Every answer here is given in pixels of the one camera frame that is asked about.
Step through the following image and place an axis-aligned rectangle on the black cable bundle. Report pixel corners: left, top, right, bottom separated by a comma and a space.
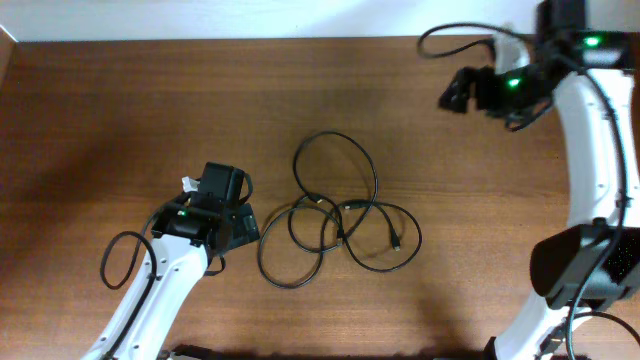
256, 130, 424, 290

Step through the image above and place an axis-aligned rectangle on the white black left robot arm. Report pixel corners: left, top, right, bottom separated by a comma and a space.
83, 192, 259, 359

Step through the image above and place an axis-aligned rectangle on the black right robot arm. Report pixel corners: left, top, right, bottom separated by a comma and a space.
438, 1, 639, 359

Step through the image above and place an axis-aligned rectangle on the black left camera cable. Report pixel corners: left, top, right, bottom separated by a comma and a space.
99, 172, 255, 360

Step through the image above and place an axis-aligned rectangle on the black camera cable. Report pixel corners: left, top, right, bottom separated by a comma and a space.
99, 172, 255, 360
416, 21, 640, 360

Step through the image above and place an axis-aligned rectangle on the black right camera cable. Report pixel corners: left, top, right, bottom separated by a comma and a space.
416, 21, 640, 360

